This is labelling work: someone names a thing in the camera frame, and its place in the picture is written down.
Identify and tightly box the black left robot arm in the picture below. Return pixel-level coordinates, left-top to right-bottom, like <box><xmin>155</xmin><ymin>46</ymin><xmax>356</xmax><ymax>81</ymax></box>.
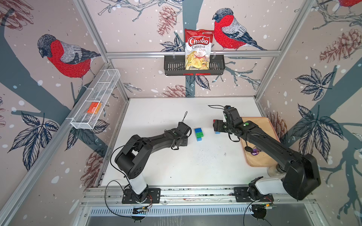
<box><xmin>110</xmin><ymin>122</ymin><xmax>192</xmax><ymax>203</ymax></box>

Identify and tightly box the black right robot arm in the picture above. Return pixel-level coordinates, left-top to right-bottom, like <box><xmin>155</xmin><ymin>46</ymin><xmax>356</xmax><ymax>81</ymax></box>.
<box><xmin>213</xmin><ymin>105</ymin><xmax>321</xmax><ymax>200</ymax></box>

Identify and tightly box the black spoon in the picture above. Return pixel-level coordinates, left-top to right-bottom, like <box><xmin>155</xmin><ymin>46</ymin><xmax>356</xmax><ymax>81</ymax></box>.
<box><xmin>244</xmin><ymin>133</ymin><xmax>253</xmax><ymax>153</ymax></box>

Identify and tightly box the purple spoon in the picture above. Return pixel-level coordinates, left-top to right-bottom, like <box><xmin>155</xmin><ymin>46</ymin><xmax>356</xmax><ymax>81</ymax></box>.
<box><xmin>251</xmin><ymin>147</ymin><xmax>261</xmax><ymax>156</ymax></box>

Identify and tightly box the tan wooden tray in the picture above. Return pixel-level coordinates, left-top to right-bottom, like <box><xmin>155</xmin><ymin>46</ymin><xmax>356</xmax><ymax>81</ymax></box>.
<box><xmin>240</xmin><ymin>117</ymin><xmax>280</xmax><ymax>168</ymax></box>

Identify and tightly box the Chuba cassava chips bag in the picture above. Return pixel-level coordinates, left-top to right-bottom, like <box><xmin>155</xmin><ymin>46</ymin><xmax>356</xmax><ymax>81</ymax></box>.
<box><xmin>185</xmin><ymin>29</ymin><xmax>214</xmax><ymax>70</ymax></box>

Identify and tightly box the orange red block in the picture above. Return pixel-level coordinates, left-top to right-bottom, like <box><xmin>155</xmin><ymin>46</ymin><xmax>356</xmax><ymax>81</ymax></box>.
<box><xmin>87</xmin><ymin>102</ymin><xmax>102</xmax><ymax>115</ymax></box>

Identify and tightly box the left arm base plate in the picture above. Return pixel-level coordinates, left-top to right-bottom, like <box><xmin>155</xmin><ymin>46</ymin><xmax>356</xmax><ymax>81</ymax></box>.
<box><xmin>122</xmin><ymin>188</ymin><xmax>161</xmax><ymax>204</ymax></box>

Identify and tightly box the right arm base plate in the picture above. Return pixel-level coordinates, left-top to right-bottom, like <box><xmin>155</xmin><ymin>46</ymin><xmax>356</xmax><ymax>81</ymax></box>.
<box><xmin>232</xmin><ymin>186</ymin><xmax>274</xmax><ymax>202</ymax></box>

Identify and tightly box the black wire basket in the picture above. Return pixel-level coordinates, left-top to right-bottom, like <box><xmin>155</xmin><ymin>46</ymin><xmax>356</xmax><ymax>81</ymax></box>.
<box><xmin>164</xmin><ymin>55</ymin><xmax>225</xmax><ymax>76</ymax></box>

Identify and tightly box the white wire shelf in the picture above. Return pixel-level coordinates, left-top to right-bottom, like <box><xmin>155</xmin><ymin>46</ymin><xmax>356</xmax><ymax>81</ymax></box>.
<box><xmin>70</xmin><ymin>69</ymin><xmax>120</xmax><ymax>130</ymax></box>

